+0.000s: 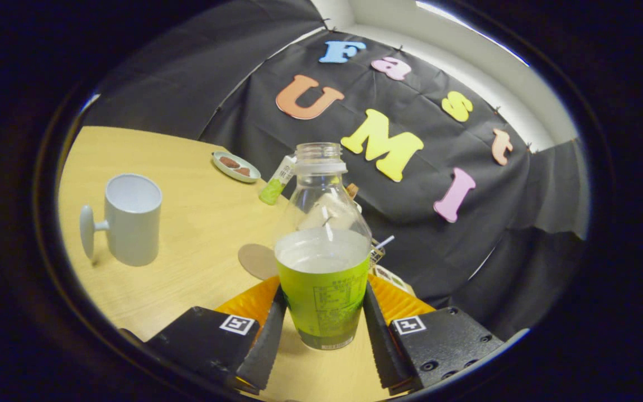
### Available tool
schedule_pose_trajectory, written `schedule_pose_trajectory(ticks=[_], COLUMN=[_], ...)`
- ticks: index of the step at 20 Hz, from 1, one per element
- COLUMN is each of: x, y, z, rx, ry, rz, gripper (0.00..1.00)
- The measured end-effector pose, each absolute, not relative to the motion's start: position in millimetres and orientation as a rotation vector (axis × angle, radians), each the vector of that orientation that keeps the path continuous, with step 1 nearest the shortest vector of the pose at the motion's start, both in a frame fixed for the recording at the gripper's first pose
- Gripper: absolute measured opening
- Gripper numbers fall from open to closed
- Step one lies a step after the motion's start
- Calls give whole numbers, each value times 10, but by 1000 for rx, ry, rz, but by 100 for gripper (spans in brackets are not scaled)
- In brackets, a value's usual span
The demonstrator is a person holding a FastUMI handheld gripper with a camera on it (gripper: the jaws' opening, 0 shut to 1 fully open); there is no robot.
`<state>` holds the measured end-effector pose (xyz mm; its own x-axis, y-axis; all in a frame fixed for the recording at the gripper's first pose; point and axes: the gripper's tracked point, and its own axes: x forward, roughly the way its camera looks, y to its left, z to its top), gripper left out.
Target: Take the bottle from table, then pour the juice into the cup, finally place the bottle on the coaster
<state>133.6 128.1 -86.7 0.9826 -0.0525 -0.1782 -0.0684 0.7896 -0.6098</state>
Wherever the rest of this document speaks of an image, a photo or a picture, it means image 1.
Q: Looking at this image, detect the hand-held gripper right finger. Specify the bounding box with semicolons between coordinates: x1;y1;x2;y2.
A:
363;274;505;390

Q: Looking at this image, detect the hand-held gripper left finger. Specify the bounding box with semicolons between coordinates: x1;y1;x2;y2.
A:
146;275;287;394

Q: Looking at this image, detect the green label juice bottle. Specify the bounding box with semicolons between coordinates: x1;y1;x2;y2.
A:
273;142;372;351

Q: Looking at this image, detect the round brown coaster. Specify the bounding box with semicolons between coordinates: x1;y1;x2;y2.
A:
238;243;280;280

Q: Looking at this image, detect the white cup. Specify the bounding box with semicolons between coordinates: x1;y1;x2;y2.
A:
80;174;163;267

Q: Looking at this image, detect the capped green label bottle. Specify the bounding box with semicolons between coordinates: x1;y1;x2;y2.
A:
259;155;297;205

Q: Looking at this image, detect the small white seed dish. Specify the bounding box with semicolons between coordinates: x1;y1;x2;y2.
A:
375;265;416;296

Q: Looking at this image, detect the pale green plate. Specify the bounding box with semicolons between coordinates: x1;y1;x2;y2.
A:
212;151;261;184

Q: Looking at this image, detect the wooden table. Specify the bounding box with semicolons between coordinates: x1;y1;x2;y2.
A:
56;126;411;402

